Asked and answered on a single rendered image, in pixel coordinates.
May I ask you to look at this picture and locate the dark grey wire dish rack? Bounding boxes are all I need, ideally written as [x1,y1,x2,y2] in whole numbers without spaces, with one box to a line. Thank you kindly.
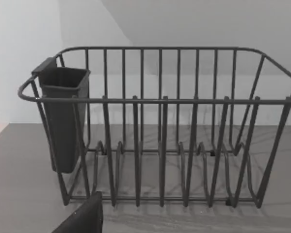
[17,46,291,209]

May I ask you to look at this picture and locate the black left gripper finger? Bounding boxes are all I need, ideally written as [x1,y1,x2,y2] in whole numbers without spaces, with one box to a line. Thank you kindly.
[52,191,104,233]

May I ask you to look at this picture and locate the dark grey cutlery holder cup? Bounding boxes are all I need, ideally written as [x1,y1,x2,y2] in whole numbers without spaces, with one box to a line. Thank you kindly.
[31,57,91,174]

